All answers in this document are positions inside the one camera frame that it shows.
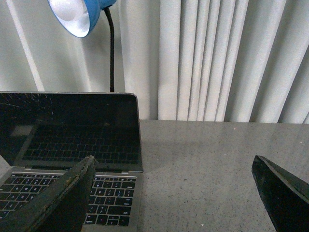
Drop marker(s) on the grey laptop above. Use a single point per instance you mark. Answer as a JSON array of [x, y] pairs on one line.
[[44, 134]]

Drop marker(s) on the blue desk lamp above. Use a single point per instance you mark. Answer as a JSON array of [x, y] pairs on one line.
[[79, 17]]

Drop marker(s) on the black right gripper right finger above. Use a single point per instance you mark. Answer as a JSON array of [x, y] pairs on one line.
[[284, 195]]

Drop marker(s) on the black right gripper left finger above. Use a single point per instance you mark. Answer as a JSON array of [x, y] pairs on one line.
[[61, 207]]

